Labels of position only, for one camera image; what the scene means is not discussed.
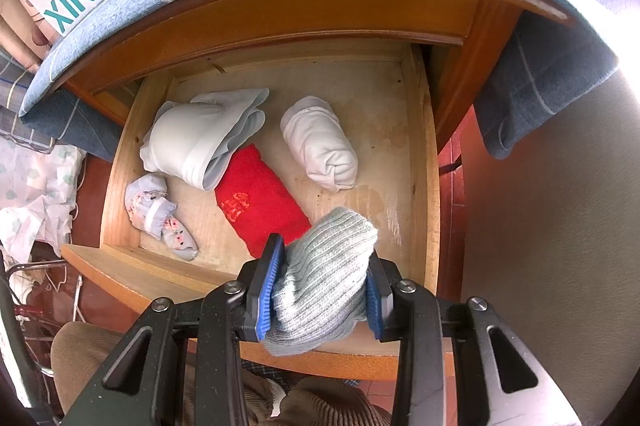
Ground white cable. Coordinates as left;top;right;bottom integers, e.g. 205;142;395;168
45;271;87;327

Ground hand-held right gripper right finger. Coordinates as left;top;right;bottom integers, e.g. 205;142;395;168
365;251;576;426

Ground white floral bedding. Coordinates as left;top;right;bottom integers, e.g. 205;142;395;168
0;141;88;257

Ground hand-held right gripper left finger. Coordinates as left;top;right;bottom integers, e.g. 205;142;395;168
65;233;287;426

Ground red cloth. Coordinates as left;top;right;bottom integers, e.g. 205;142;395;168
215;143;313;259

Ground metal chair frame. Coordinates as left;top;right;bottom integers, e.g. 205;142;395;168
5;258;66;287

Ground white floral patterned socks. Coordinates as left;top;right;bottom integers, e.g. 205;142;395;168
124;173;199;263

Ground wooden drawer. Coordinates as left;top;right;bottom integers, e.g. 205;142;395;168
61;43;458;382

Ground white rolled cloth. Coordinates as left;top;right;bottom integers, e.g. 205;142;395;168
280;96;359;191

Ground grey ribbed knit sock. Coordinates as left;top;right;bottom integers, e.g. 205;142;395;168
260;207;380;355

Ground light grey underwear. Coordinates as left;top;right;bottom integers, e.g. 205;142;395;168
140;88;271;191

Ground grey plaid blanket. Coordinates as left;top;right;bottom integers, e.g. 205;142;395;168
0;50;56;154

